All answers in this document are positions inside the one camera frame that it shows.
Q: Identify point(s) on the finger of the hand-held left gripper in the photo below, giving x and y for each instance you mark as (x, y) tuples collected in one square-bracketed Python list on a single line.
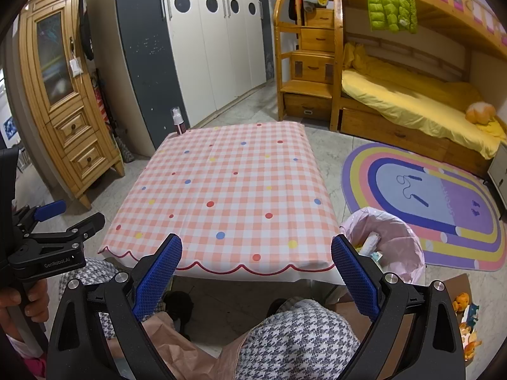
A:
[(49, 209), (87, 223)]

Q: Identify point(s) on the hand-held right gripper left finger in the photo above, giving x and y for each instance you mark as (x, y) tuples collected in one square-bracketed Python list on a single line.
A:
[(156, 281)]

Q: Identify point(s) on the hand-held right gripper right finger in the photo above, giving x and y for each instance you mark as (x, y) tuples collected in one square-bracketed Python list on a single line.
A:
[(356, 281)]

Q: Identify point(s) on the pink-lined trash bin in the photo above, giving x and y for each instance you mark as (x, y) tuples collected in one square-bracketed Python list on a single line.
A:
[(400, 245)]

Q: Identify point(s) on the person's left forearm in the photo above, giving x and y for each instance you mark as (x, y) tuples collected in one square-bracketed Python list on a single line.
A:
[(33, 366)]

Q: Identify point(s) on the person's left hand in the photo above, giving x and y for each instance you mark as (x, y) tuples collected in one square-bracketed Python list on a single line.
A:
[(37, 301)]

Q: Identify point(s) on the black fuzzy object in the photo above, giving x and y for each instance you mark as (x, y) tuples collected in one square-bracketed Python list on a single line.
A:
[(178, 304)]

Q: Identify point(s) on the white flat carton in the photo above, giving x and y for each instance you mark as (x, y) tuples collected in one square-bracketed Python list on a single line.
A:
[(372, 241)]

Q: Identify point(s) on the person's left leg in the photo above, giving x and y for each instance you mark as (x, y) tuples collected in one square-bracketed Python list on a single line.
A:
[(99, 269)]

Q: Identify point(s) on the person's leg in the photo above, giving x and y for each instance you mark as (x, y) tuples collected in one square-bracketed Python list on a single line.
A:
[(99, 269), (297, 344)]

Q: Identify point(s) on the crumpled brown paper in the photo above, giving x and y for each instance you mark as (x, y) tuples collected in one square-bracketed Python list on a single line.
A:
[(178, 352)]

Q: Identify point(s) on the person's right leg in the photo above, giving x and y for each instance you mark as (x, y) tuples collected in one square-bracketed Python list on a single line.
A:
[(297, 344)]

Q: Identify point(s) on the wooden glass-door cabinet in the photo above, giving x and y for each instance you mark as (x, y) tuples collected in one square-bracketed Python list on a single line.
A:
[(79, 126)]

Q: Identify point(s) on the rainbow oval rug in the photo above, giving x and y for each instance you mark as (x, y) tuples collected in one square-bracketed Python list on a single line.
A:
[(427, 198)]

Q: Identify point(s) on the red striped bag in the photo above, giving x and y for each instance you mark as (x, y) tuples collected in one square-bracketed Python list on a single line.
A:
[(103, 107)]

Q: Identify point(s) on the pink checkered tablecloth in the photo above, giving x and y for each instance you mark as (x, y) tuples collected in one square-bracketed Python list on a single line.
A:
[(237, 174)]

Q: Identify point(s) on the clear spray bottle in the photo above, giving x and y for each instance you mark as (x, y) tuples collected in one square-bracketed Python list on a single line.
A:
[(180, 126)]

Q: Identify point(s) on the white hanging tag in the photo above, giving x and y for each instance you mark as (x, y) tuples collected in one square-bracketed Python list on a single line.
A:
[(76, 67)]

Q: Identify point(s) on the white side cabinet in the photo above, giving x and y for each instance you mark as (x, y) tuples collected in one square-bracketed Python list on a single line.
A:
[(499, 174)]

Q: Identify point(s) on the black hanging bag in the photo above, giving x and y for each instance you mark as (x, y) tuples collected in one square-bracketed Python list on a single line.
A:
[(86, 27)]

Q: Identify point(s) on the yellow bedsheet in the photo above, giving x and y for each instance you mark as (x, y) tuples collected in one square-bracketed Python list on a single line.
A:
[(404, 99)]

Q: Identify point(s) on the wooden stair drawers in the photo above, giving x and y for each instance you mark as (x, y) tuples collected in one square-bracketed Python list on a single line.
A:
[(309, 87)]

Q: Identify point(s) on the white grey wardrobe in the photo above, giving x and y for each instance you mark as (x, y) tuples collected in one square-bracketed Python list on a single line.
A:
[(206, 55)]

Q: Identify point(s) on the orange plush toy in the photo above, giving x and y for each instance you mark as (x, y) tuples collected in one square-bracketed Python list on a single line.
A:
[(479, 113)]

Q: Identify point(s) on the yellow pillow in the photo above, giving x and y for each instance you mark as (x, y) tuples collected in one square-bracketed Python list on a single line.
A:
[(356, 57)]

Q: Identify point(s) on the wooden bunk bed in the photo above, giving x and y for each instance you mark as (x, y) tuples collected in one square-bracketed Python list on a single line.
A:
[(435, 19)]

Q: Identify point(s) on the black hanging cloth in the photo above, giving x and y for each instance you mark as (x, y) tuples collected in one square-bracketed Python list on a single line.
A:
[(293, 10)]

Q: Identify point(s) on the green puffer jacket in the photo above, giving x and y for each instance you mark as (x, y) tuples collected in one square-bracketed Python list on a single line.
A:
[(390, 4)]

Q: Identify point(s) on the blue wall picture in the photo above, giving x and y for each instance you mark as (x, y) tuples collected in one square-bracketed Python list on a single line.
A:
[(9, 127)]

